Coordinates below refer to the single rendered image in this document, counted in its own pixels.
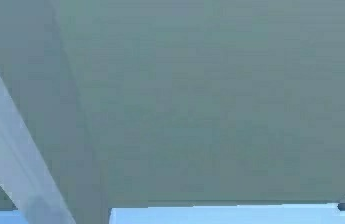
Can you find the white flat post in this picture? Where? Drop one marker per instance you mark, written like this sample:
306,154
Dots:
11,146

